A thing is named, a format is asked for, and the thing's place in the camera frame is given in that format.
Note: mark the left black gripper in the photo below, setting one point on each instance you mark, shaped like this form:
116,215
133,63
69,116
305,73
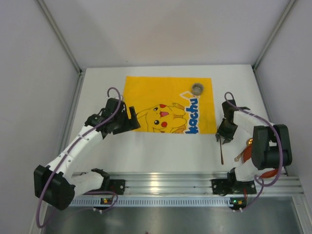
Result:
126,120

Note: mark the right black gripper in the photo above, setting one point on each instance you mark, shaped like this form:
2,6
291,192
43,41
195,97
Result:
225,129

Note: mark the copper fork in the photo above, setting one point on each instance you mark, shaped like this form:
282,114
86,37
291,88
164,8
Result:
221,152

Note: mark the yellow Pikachu placemat cloth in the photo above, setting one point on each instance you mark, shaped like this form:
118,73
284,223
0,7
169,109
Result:
166,105

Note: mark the red plate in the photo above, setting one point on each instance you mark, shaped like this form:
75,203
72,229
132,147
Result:
247,155

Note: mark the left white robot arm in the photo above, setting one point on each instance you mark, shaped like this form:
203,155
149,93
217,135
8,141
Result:
56,183

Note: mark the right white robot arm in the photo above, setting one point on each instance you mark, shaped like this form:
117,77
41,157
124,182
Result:
271,147

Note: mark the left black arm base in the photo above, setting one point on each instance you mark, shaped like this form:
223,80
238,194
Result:
116,186

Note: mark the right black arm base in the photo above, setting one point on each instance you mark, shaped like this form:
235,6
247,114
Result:
225,187

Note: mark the gold spoon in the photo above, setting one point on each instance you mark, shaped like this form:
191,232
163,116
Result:
248,143

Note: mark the aluminium mounting rail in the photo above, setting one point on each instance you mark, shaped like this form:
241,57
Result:
193,184

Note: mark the perforated cable tray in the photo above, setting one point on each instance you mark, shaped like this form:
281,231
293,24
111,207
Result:
123,201

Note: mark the right aluminium frame post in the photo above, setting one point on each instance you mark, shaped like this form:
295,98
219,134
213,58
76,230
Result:
274,33

